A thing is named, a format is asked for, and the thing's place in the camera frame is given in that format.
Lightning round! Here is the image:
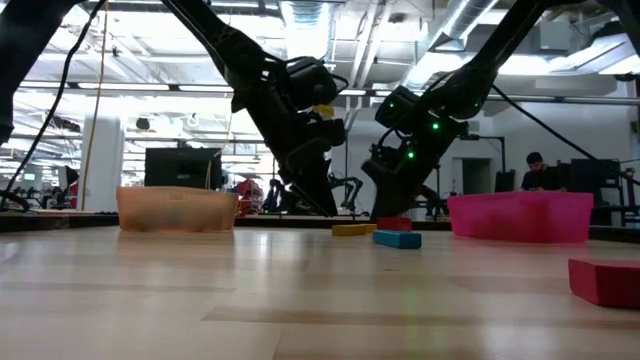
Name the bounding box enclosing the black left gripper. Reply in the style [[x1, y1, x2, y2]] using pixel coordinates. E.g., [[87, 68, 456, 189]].
[[229, 58, 347, 218]]

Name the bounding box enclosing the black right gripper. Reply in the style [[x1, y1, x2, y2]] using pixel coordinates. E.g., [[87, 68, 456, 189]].
[[362, 101, 471, 222]]

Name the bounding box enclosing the blue wooden block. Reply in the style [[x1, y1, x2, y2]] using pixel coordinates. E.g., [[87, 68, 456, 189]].
[[372, 229, 422, 250]]

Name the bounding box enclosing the red plastic bin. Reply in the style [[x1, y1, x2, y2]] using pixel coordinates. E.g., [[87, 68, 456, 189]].
[[447, 191, 595, 245]]

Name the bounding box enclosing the orange plastic bin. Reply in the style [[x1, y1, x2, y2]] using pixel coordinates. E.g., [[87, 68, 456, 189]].
[[116, 186, 240, 233]]

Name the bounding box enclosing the red wooden block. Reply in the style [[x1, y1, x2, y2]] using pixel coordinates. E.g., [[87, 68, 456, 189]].
[[568, 258, 640, 309], [376, 216, 413, 232]]

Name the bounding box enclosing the red background machine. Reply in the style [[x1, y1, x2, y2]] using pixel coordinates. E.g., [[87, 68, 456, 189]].
[[233, 178, 265, 217]]

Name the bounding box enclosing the black monitor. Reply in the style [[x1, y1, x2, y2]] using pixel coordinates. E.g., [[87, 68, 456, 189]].
[[144, 147, 224, 190]]

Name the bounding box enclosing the person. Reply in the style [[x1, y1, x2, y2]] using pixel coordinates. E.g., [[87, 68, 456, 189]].
[[519, 151, 569, 193]]

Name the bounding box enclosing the black equipment rack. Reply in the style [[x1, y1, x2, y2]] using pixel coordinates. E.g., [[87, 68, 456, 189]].
[[554, 158, 640, 226]]

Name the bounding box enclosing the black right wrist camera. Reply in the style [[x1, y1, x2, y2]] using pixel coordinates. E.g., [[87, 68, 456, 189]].
[[374, 84, 424, 132]]

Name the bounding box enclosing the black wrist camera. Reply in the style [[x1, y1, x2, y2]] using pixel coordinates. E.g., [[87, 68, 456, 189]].
[[287, 55, 350, 109], [374, 84, 424, 132]]

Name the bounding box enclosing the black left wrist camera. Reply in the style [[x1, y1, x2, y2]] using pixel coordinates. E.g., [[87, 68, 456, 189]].
[[287, 55, 350, 109]]

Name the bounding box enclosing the black gantry frame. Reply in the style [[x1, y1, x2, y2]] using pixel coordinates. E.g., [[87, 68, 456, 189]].
[[467, 133, 506, 195]]

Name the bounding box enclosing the silver round ventilation duct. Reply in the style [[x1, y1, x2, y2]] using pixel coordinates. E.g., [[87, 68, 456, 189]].
[[278, 0, 335, 61]]

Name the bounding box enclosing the grey rectangular air duct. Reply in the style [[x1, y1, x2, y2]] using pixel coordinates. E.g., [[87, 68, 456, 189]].
[[399, 0, 501, 91]]

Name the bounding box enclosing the long yellow cable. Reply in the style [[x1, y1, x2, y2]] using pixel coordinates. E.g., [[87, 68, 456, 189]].
[[79, 0, 110, 211]]

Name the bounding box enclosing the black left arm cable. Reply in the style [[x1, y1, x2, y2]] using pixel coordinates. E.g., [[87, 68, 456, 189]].
[[0, 0, 109, 212]]

